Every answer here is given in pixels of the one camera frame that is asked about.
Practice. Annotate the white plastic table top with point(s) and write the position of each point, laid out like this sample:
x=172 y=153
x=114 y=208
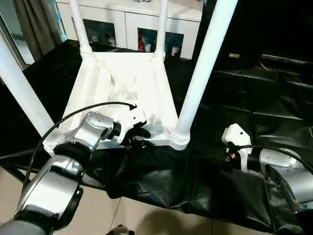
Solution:
x=122 y=88

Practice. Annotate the white plastic table leg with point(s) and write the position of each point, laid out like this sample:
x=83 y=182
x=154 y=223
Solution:
x=22 y=93
x=160 y=27
x=80 y=27
x=205 y=63

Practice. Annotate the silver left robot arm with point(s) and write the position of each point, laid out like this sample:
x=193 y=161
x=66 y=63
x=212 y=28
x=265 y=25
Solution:
x=83 y=147

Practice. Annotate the black table mat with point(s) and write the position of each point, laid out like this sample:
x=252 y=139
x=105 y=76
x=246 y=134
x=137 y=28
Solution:
x=264 y=112

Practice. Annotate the small orange label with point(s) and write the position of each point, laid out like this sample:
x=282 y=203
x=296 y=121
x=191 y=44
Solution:
x=234 y=55

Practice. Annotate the white glass-door cabinet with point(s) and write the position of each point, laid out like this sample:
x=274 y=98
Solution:
x=132 y=19

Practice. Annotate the small grey crumpled object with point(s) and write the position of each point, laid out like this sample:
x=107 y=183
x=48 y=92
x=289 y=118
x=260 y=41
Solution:
x=143 y=1

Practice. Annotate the teal plastic object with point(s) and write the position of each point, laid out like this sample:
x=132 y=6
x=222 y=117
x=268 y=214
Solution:
x=61 y=22

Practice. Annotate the grey curtain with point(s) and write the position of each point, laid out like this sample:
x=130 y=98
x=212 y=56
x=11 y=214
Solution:
x=36 y=24

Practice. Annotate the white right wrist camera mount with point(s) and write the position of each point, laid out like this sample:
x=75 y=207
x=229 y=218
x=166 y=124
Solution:
x=234 y=137

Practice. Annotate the black metal table frame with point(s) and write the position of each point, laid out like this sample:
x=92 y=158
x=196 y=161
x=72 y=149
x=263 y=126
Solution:
x=12 y=171

